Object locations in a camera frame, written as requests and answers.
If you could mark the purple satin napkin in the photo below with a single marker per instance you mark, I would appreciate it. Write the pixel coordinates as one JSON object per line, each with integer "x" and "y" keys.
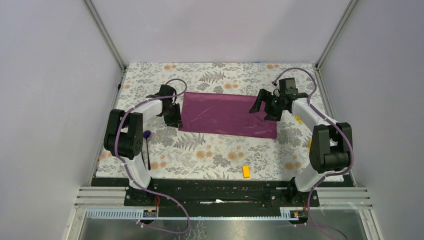
{"x": 225, "y": 114}

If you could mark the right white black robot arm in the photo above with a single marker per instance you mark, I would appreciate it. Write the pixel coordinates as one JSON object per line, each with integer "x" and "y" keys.
{"x": 330, "y": 151}

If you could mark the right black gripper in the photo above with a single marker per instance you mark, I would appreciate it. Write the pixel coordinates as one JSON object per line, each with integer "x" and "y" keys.
{"x": 263, "y": 96}

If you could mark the floral tablecloth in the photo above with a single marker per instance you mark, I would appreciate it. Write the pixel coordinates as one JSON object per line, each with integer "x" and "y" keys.
{"x": 185, "y": 155}

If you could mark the yellow block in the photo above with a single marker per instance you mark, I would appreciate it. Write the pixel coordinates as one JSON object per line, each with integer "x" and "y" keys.
{"x": 310, "y": 145}
{"x": 246, "y": 172}

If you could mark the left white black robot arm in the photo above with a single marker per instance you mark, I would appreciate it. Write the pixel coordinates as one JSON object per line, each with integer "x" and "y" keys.
{"x": 124, "y": 136}

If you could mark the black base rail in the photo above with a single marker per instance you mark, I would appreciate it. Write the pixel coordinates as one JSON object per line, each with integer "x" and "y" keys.
{"x": 210, "y": 198}

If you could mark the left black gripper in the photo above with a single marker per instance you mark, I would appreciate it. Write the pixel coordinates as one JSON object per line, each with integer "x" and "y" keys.
{"x": 176, "y": 120}

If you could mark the yellow block near front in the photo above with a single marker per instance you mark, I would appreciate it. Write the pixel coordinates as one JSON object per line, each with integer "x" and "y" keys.
{"x": 246, "y": 172}

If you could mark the yellow block at right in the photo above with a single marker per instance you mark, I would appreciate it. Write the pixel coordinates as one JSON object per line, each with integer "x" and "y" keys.
{"x": 310, "y": 145}

